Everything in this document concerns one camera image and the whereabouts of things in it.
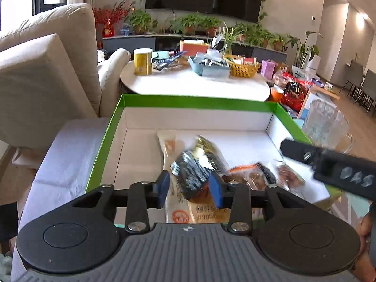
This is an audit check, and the dark bag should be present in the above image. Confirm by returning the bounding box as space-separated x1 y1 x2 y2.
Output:
0 201 20 241

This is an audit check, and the beige sofa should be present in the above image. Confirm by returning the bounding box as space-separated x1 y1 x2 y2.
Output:
0 3 131 153

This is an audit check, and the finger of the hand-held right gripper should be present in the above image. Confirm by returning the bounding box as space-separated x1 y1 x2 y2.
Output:
280 139 324 169

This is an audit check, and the black gold snack packet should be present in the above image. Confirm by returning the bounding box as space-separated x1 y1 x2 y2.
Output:
190 136 228 172

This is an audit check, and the orange box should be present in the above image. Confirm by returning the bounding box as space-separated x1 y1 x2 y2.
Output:
180 39 209 56

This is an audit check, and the person's right hand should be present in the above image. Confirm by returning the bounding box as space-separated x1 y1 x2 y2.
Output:
349 211 373 281

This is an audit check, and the white blue cardboard box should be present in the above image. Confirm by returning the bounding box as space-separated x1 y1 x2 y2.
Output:
297 90 338 121

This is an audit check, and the red snack bag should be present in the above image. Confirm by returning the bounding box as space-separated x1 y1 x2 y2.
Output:
280 82 313 112

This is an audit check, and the blue plastic basket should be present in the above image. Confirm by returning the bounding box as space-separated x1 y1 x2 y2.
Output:
188 53 231 78

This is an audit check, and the spider plant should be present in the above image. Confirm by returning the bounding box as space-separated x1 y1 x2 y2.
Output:
219 23 246 56

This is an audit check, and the white air purifier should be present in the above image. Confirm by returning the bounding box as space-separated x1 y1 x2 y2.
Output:
305 54 321 71

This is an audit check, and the orange cup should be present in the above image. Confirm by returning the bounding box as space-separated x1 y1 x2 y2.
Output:
269 86 285 103

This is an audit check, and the round white table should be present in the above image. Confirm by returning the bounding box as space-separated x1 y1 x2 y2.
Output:
120 60 271 102

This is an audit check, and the yellow canister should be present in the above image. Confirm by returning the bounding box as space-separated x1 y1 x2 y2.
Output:
133 48 153 76

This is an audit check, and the long beige snack packet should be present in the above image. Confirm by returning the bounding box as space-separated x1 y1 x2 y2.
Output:
157 130 232 224

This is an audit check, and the yellow wicker basket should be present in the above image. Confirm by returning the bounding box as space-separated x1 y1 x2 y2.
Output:
226 54 262 78

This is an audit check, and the dark television cabinet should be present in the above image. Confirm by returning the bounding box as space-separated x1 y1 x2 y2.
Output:
101 34 288 62

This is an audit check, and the dark blue packet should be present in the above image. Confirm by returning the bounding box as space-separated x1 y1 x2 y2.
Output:
153 51 187 71

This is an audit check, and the glass pitcher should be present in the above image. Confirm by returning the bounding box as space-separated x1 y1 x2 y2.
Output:
302 99 354 155

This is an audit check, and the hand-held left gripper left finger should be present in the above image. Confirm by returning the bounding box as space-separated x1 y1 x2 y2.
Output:
71 170 171 233

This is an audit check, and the row of potted plants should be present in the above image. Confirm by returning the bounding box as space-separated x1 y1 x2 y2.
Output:
125 9 294 52

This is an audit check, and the grey dining chair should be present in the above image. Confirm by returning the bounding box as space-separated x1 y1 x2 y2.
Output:
340 59 365 96
355 69 376 114

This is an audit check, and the orange brown snack packet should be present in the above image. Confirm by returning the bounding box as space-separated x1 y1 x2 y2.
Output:
220 162 278 191

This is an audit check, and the purple box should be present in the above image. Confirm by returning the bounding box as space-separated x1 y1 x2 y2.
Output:
261 59 277 80

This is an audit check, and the red flower arrangement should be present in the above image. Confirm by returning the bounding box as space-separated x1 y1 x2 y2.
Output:
92 0 133 37

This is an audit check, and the large leafy floor plant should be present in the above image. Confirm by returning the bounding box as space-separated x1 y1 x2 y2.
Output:
286 31 324 68

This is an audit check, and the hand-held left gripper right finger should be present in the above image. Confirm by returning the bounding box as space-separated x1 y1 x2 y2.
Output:
208 170 306 233

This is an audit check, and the green cardboard box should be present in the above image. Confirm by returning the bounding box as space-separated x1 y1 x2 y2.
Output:
85 93 344 225

